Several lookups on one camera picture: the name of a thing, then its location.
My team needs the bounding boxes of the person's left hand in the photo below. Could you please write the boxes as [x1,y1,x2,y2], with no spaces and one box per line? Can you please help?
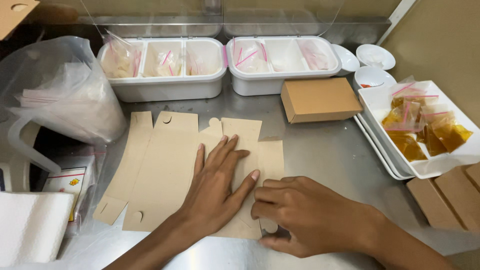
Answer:
[179,134,261,238]

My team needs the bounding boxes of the person's right hand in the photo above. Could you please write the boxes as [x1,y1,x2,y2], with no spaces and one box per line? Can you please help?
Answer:
[250,176,379,259]

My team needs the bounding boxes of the white rectangular tray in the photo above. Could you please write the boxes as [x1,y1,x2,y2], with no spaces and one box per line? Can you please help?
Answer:
[352,115,405,181]
[356,112,416,179]
[358,80,480,180]

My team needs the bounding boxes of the closed brown cardboard box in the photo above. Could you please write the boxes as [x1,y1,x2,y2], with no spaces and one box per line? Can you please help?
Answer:
[465,163,480,189]
[434,167,480,232]
[406,177,464,230]
[280,77,364,124]

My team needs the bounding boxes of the white three-compartment container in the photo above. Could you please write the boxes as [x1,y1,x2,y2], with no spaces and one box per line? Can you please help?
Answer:
[97,37,228,103]
[226,35,343,97]

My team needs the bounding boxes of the brown sauce sachet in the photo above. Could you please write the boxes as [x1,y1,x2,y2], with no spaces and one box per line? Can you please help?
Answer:
[386,129,428,163]
[422,105,474,154]
[390,80,440,110]
[416,125,448,157]
[381,101,424,133]

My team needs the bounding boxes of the clear sachet with pink zip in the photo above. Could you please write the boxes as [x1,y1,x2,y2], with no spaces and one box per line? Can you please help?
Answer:
[100,31,145,79]
[297,39,331,71]
[185,49,211,76]
[230,37,269,74]
[144,49,184,78]

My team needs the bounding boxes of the bagged white pack, red label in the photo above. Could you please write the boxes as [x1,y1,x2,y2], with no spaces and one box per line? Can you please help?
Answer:
[40,149,107,238]

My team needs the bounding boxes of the small white bowl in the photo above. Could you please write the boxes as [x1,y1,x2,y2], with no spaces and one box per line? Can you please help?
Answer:
[353,66,397,91]
[331,44,361,77]
[355,44,396,71]

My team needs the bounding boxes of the large clear plastic bag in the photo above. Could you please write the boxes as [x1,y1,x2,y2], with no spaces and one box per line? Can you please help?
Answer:
[0,35,128,148]

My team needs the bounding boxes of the white paper towel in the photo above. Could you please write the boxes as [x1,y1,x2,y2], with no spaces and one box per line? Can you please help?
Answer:
[0,191,76,268]

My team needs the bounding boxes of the clear plastic container lid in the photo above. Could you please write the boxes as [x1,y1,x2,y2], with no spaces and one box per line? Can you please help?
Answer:
[223,0,345,38]
[79,0,224,39]

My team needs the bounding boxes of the clear plastic jug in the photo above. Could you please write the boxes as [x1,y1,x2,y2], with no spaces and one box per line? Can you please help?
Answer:
[7,117,63,175]

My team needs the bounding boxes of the brown cardboard sheet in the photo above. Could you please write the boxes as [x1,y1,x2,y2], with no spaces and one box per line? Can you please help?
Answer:
[0,0,40,41]

